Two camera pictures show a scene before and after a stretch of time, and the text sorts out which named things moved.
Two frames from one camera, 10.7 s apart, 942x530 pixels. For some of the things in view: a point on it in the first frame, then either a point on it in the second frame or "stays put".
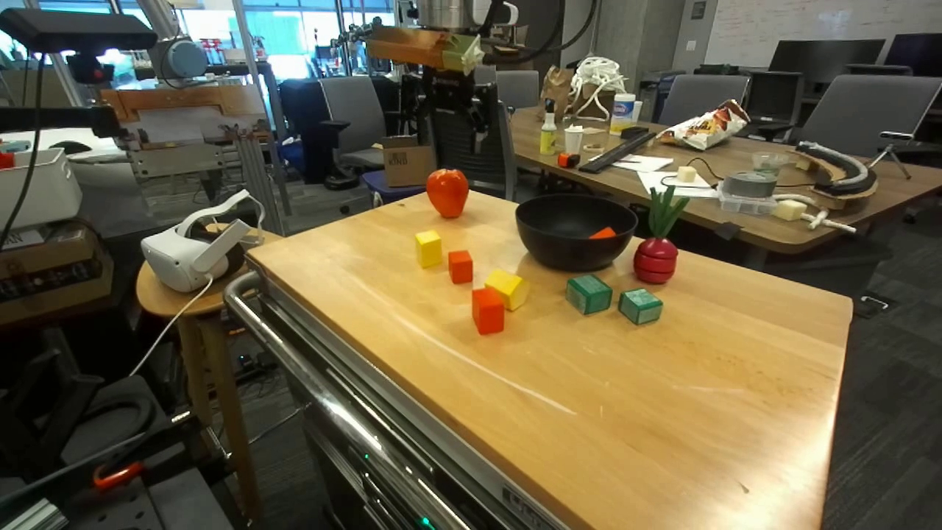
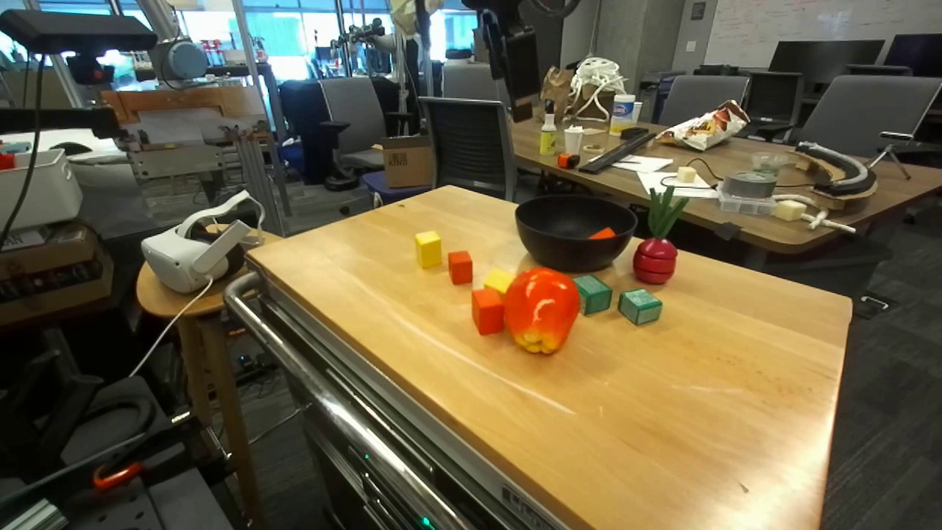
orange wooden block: x=459 y=266 stays put
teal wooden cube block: x=585 y=291 stays put
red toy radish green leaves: x=653 y=256 stays put
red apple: x=449 y=190 -> x=538 y=306
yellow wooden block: x=512 y=287 stays put
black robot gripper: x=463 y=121 -> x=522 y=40
